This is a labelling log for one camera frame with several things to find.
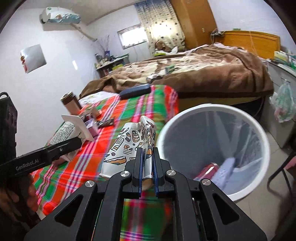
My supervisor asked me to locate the brown fleece blanket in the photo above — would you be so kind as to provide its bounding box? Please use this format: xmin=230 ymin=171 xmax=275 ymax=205
xmin=79 ymin=45 xmax=274 ymax=98

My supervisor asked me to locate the brown teddy bear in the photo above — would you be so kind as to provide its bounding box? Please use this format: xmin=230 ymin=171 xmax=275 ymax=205
xmin=155 ymin=41 xmax=171 ymax=53

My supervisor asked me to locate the window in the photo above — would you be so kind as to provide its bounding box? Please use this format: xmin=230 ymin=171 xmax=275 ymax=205
xmin=117 ymin=24 xmax=147 ymax=49

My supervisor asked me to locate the dark blue glasses case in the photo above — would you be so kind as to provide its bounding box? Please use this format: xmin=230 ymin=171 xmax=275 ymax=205
xmin=119 ymin=84 xmax=151 ymax=99

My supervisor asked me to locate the silver wall poster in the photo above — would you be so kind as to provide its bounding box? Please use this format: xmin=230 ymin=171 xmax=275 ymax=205
xmin=20 ymin=44 xmax=47 ymax=73

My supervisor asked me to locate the vase with dry branches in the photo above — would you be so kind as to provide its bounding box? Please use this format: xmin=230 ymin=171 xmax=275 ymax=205
xmin=96 ymin=35 xmax=110 ymax=57

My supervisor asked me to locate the white foam net sleeve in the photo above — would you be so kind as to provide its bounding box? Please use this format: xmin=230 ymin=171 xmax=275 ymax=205
xmin=211 ymin=157 xmax=235 ymax=189

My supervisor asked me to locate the white round trash bin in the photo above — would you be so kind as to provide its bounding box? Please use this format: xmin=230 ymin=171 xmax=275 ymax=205
xmin=156 ymin=103 xmax=270 ymax=201

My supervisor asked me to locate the cluttered side desk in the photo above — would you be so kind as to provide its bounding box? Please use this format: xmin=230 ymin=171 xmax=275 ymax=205
xmin=95 ymin=54 xmax=130 ymax=78

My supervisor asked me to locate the purple snack packet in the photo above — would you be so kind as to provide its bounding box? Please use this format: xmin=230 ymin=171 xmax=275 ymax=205
xmin=84 ymin=118 xmax=98 ymax=137

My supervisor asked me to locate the wall air conditioner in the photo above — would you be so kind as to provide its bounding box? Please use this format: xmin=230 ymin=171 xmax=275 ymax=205
xmin=41 ymin=7 xmax=81 ymax=24

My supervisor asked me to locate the small green box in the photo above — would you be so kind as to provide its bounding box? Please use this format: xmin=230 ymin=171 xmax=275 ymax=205
xmin=165 ymin=65 xmax=175 ymax=74

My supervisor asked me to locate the folding knife brown handle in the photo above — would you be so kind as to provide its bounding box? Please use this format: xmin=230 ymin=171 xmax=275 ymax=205
xmin=97 ymin=118 xmax=114 ymax=128

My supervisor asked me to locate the grey bedside cabinet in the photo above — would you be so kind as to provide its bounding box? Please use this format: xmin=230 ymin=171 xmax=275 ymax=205
xmin=260 ymin=60 xmax=295 ymax=148

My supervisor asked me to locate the brown beige travel mug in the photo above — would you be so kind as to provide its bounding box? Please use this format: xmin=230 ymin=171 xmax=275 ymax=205
xmin=60 ymin=91 xmax=82 ymax=115

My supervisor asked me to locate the plastic bag hanging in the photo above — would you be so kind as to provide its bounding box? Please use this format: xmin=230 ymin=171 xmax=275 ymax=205
xmin=269 ymin=80 xmax=295 ymax=123

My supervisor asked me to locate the plaid tablecloth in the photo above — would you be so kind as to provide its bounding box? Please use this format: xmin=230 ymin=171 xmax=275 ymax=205
xmin=33 ymin=85 xmax=179 ymax=240

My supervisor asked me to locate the person's left hand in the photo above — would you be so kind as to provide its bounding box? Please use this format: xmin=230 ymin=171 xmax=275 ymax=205
xmin=1 ymin=174 xmax=40 ymax=230

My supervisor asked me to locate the patterned window curtain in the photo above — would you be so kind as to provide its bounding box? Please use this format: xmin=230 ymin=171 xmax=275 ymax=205
xmin=134 ymin=1 xmax=185 ymax=55

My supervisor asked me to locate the patterned white paper cup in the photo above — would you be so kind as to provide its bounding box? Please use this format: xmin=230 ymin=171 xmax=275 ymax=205
xmin=99 ymin=115 xmax=157 ymax=180

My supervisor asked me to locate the wooden wardrobe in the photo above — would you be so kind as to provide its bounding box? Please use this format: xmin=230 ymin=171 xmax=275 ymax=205
xmin=171 ymin=0 xmax=217 ymax=49

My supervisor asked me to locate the wooden bed headboard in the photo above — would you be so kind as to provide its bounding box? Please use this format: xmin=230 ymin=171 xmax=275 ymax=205
xmin=214 ymin=30 xmax=280 ymax=59

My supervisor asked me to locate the pink white paper cup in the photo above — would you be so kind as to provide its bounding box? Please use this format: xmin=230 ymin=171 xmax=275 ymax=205
xmin=48 ymin=114 xmax=95 ymax=162

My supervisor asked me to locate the red cartoon can front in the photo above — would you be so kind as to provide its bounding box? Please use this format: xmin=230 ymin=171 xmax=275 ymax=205
xmin=194 ymin=163 xmax=219 ymax=181

